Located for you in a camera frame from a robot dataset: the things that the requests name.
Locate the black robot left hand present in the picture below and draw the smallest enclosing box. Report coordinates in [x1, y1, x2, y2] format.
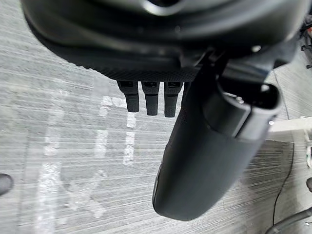
[19, 0, 305, 221]

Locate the dark equipment clutter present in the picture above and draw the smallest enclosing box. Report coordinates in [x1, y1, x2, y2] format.
[300, 19, 312, 70]

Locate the white furniture beam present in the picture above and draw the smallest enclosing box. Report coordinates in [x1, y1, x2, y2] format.
[267, 116, 312, 143]

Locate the dark robot left foot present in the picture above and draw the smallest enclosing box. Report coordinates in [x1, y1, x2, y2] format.
[0, 173, 14, 196]

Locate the thin black floor cable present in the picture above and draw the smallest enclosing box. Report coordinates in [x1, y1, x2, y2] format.
[273, 140, 298, 226]

